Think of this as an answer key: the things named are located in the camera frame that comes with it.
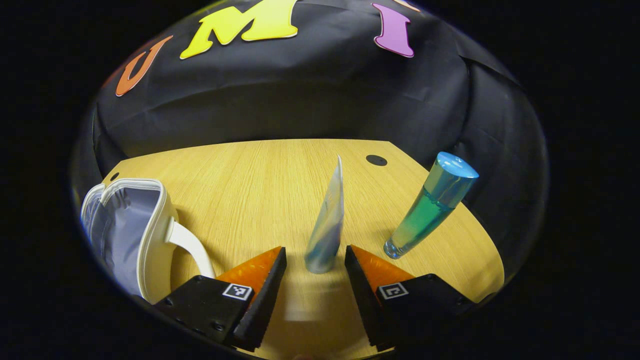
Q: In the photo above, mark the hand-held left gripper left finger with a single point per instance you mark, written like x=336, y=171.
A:
x=260, y=310

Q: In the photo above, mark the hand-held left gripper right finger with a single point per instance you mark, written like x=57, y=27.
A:
x=370, y=310

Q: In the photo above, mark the white suitcase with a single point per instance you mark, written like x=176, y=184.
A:
x=155, y=250

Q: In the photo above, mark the blue green toner bottle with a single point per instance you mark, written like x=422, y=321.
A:
x=425, y=215

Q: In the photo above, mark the light blue cream tube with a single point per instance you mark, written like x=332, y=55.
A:
x=327, y=230

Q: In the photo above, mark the black backdrop cloth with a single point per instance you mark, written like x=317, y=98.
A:
x=300, y=90

